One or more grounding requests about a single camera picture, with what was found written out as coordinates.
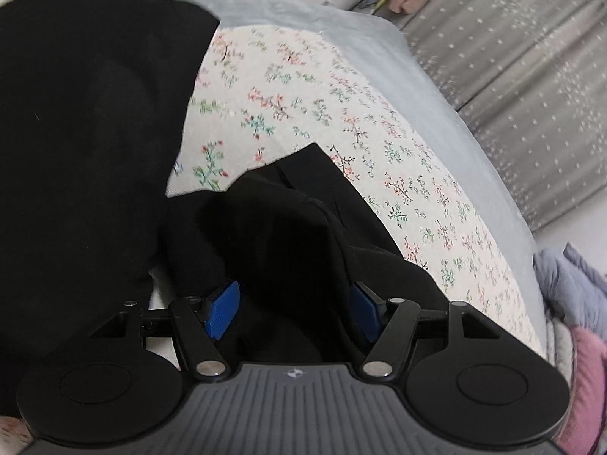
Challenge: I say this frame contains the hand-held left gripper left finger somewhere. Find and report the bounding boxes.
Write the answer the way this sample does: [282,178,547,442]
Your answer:
[89,279,241,383]

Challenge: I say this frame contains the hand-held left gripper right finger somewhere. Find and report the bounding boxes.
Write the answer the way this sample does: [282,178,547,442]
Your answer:
[350,281,504,383]

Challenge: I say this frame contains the black pants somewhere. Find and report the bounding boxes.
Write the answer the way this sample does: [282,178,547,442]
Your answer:
[164,142,451,367]

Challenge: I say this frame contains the grey quilt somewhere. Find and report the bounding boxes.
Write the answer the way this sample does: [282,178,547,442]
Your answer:
[544,312,577,371]

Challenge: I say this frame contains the blue-grey blanket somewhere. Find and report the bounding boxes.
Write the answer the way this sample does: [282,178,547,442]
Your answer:
[533,243,607,338]

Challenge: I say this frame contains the floral printed bed sheet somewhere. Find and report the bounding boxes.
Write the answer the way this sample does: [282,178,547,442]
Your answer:
[0,26,547,441]

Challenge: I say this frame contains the folded black garment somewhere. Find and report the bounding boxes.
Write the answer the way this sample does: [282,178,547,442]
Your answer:
[0,0,223,419]

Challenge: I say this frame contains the pink quilt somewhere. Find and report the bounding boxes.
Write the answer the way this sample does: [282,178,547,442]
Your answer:
[556,327,607,454]

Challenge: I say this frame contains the grey star-patterned curtain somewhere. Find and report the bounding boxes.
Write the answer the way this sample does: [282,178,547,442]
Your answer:
[393,0,607,234]

